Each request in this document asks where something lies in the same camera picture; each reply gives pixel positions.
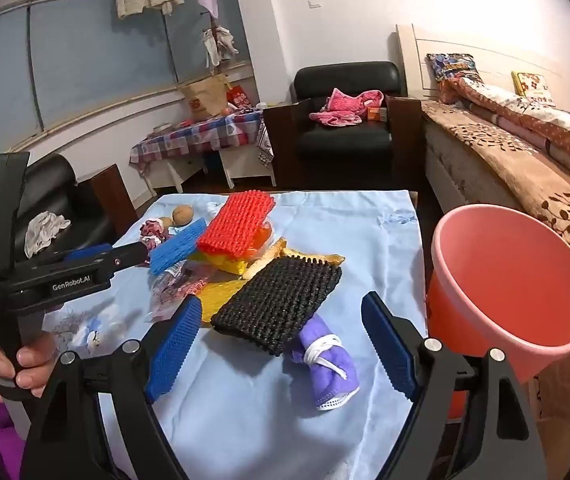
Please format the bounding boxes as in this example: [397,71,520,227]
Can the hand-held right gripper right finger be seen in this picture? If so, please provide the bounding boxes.
[362,292,548,480]

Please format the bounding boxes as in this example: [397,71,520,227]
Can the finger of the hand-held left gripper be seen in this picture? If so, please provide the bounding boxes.
[85,241,152,277]
[63,243,114,262]

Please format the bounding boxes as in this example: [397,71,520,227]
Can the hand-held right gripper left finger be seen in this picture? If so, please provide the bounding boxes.
[22,295,203,480]

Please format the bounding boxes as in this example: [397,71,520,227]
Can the pink patterned wrapper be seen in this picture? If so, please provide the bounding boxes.
[140,219,166,251]

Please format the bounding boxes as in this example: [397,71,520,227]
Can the purple face mask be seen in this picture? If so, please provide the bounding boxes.
[285,312,360,412]

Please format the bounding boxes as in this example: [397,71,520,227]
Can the clear plastic wrapper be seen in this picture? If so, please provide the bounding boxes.
[146,265,220,323]

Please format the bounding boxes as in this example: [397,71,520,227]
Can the blue foam net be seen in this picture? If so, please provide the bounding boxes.
[149,219,208,276]

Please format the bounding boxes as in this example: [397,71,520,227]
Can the yellow wrappers and peel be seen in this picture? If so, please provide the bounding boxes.
[196,277,252,323]

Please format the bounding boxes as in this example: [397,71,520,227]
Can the yellow snack wrapper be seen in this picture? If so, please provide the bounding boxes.
[187,249,264,277]

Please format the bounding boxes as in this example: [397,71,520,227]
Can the golden snack wrapper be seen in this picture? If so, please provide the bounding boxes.
[280,247,346,267]

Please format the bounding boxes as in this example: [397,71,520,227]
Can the black foam net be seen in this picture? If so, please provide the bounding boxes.
[210,255,343,357]

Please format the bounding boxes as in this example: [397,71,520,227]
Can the red foam net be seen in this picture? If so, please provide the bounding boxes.
[196,190,276,258]

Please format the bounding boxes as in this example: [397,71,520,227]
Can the pale yellow peel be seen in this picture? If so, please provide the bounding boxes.
[242,239,286,280]

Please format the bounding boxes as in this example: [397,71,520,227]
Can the pink plastic bucket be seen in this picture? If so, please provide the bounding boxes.
[425,204,570,418]

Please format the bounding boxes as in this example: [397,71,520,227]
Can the orange plastic wrapper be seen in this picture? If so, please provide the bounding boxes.
[250,222,274,257]

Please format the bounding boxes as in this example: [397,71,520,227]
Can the person's left hand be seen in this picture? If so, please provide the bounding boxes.
[0,332,59,403]

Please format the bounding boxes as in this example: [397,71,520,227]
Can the crumpled white cloth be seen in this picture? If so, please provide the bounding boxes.
[24,211,72,258]

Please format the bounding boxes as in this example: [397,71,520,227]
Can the black leather armchair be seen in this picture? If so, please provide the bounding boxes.
[0,154,138,261]
[264,61,423,188]

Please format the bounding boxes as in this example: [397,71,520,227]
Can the light blue cloth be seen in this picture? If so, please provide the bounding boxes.
[45,190,428,480]

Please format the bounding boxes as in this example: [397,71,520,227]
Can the white side table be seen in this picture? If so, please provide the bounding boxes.
[142,145,278,196]

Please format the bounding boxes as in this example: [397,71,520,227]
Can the brown paper bag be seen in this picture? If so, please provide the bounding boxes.
[180,74,230,122]

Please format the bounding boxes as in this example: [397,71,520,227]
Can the white patterned cloth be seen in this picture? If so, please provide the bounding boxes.
[257,120,276,167]

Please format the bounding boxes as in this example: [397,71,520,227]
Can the blue window blind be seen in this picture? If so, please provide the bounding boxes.
[0,0,256,133]

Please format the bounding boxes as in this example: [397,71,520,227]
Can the red plastic bag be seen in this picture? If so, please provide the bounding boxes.
[226,86,248,111]

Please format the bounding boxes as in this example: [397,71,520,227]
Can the bed with brown blanket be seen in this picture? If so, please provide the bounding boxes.
[421,100,570,480]

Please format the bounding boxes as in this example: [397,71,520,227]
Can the hanging white rags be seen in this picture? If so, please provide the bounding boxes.
[202,25,240,63]

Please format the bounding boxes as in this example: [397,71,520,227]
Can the pink cloth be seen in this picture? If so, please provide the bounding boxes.
[309,88,386,127]

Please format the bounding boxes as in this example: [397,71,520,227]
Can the dotted pink quilt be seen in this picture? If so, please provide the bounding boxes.
[439,77,570,196]

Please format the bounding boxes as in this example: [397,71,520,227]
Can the colourful printed pillow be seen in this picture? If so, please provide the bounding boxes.
[426,53,486,92]

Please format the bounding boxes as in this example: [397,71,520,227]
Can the yellow flower pillow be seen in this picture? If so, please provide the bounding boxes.
[511,71,556,108]

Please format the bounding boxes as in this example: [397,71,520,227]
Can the cream wooden bed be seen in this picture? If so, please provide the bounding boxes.
[396,24,570,221]

